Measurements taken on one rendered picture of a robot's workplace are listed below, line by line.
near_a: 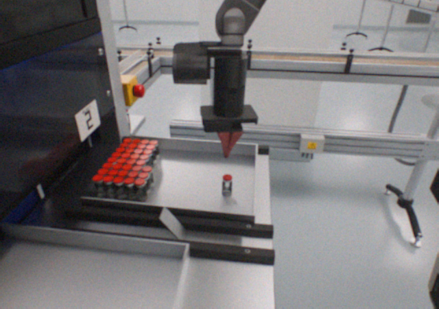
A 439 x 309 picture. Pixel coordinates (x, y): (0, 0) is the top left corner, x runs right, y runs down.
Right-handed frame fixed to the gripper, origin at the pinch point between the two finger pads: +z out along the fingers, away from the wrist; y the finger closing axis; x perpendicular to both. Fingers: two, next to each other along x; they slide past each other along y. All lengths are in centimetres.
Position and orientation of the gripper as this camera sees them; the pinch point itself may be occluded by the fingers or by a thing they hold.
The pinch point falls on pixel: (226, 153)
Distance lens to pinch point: 60.6
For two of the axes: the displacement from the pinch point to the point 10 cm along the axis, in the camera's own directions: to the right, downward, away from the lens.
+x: 1.2, 4.9, -8.6
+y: -9.9, 0.4, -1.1
